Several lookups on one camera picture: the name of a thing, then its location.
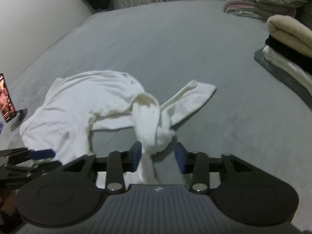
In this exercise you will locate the beige folded garment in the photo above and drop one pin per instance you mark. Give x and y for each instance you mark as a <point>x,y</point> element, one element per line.
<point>290,32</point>

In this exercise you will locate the white sweatshirt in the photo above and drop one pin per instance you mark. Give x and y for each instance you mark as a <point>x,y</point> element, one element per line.
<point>109,100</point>

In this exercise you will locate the white folded garment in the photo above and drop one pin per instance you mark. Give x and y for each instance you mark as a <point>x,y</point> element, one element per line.
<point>299,74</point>

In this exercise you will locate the smartphone on stand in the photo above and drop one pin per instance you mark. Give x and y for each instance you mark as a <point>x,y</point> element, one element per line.
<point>8,111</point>

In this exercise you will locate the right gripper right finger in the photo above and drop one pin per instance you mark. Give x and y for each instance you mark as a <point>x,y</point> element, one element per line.
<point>187,160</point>

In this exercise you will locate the black folded garment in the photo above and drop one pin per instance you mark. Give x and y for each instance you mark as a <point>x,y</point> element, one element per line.
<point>289,53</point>

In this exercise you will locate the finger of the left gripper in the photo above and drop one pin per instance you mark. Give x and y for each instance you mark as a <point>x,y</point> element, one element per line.
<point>30,160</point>
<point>13,156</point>

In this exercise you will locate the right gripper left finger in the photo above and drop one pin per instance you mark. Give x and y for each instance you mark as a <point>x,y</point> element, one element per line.
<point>126,161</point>

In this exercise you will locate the grey folded garment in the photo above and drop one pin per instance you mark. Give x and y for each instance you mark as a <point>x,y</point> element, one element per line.
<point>284,77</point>

